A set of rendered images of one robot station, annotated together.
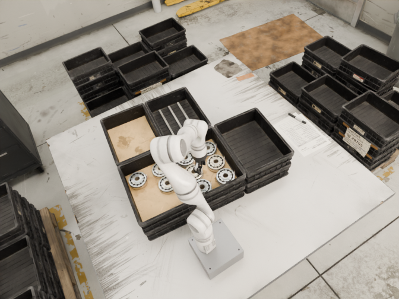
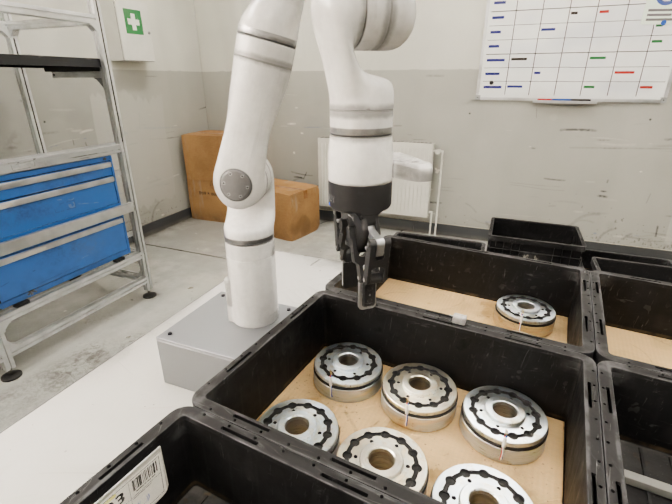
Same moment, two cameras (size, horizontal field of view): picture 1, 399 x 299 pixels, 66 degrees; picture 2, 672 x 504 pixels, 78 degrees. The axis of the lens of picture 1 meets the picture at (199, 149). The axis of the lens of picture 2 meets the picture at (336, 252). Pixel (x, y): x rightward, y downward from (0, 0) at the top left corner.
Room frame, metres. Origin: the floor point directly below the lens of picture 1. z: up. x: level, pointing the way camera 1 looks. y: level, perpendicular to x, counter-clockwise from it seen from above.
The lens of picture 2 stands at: (1.19, -0.35, 1.25)
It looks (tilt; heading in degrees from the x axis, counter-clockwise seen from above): 22 degrees down; 136
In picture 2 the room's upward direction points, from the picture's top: straight up
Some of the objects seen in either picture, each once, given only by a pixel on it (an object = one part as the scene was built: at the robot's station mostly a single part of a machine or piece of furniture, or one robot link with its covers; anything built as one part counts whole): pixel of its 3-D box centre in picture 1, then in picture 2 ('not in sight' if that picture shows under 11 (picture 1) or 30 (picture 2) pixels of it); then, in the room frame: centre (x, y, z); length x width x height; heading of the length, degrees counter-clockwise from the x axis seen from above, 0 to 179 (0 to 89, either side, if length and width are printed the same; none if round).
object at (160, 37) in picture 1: (165, 49); not in sight; (2.84, 0.19, 0.37); 0.40 x 0.30 x 0.45; 114
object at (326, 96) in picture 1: (326, 108); not in sight; (1.73, -1.13, 0.31); 0.40 x 0.30 x 0.34; 24
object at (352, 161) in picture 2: (194, 146); (375, 151); (0.87, 0.02, 1.18); 0.11 x 0.09 x 0.06; 64
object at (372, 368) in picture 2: (202, 187); (348, 363); (0.83, 0.02, 0.86); 0.10 x 0.10 x 0.01
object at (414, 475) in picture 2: (215, 161); (381, 463); (0.98, -0.08, 0.86); 0.10 x 0.10 x 0.01
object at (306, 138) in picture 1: (301, 133); not in sight; (1.21, -0.67, 0.70); 0.33 x 0.23 x 0.01; 24
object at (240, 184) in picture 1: (205, 165); (401, 418); (0.96, -0.02, 0.87); 0.40 x 0.30 x 0.11; 18
